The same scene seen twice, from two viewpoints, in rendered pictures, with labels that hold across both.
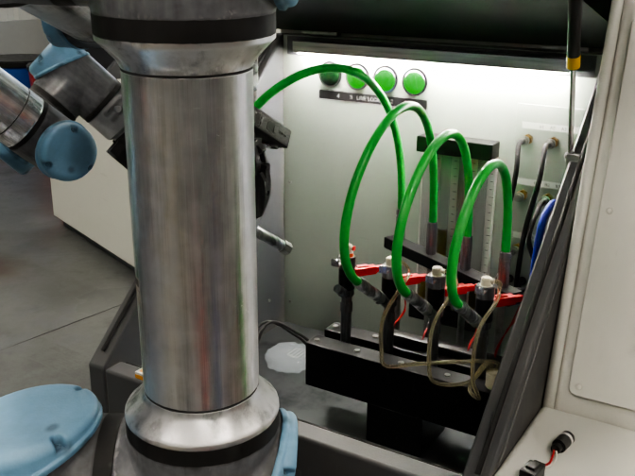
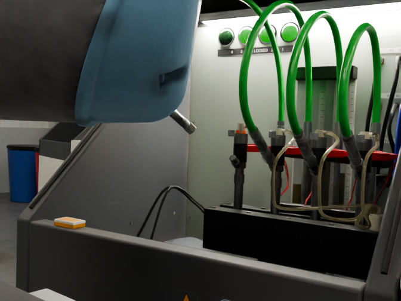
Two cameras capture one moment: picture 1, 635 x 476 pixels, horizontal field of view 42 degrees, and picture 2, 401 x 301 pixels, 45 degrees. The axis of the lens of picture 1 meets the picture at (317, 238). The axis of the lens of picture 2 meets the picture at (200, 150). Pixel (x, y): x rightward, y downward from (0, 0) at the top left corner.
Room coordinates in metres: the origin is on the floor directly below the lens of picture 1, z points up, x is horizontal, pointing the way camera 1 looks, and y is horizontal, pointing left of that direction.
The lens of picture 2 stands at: (0.32, 0.01, 1.14)
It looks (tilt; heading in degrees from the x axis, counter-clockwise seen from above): 3 degrees down; 1
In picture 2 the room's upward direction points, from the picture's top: 2 degrees clockwise
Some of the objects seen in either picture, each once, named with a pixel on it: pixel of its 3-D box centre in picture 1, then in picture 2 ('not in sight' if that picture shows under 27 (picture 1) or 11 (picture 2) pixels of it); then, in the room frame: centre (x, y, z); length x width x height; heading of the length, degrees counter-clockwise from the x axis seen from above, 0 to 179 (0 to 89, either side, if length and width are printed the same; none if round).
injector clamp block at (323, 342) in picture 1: (407, 395); (292, 254); (1.23, -0.15, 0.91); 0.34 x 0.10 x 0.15; 59
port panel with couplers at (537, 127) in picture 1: (543, 196); (396, 104); (1.39, -0.39, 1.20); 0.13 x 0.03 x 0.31; 59
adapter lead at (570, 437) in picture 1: (548, 455); not in sight; (0.93, -0.30, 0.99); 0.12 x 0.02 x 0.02; 140
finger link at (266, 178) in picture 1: (252, 184); not in sight; (1.03, 0.08, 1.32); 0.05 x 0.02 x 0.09; 59
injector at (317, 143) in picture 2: (430, 338); (314, 194); (1.20, -0.18, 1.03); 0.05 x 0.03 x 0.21; 149
